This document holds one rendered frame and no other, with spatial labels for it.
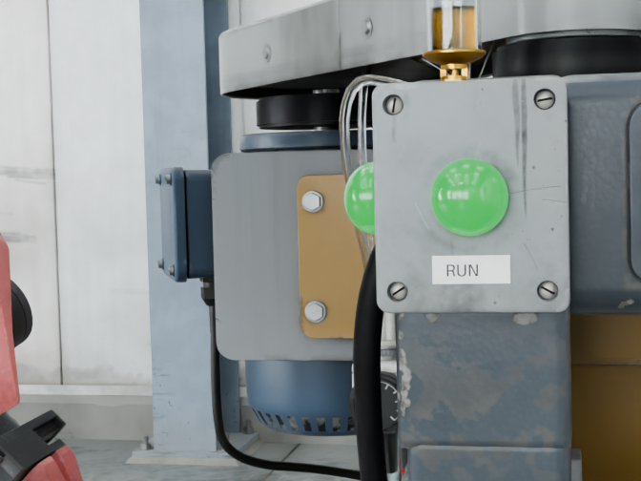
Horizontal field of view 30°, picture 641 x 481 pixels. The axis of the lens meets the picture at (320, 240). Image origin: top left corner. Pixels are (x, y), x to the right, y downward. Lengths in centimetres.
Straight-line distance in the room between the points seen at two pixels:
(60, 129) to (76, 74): 29
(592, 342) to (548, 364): 25
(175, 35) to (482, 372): 507
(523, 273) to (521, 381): 7
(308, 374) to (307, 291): 8
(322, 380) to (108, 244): 519
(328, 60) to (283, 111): 16
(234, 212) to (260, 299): 7
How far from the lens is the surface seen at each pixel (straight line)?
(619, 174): 52
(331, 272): 91
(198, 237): 95
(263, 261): 93
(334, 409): 96
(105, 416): 620
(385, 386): 72
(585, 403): 82
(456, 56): 54
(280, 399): 98
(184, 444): 565
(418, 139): 47
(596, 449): 83
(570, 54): 63
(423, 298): 47
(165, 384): 562
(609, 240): 52
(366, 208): 48
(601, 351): 76
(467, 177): 45
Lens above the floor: 129
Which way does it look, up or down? 3 degrees down
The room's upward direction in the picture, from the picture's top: 1 degrees counter-clockwise
